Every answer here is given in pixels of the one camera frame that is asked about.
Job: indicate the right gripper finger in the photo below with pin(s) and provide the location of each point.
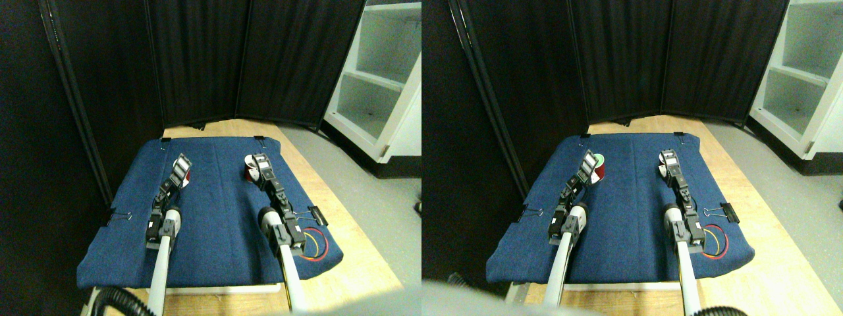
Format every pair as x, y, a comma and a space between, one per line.
263, 167
673, 164

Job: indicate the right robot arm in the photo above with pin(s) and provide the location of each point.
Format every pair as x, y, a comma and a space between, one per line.
290, 276
687, 280

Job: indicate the dark blue cloth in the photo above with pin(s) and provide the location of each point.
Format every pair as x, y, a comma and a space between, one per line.
632, 224
224, 224

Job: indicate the low white table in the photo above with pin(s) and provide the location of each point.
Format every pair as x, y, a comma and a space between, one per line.
224, 289
625, 287

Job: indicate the black curtain stand pole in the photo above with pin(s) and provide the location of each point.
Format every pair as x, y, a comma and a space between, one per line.
491, 99
76, 99

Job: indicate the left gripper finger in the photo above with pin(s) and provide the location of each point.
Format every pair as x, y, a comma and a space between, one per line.
180, 170
588, 168

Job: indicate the white shelf unit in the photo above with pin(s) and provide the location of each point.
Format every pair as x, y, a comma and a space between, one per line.
823, 122
402, 125

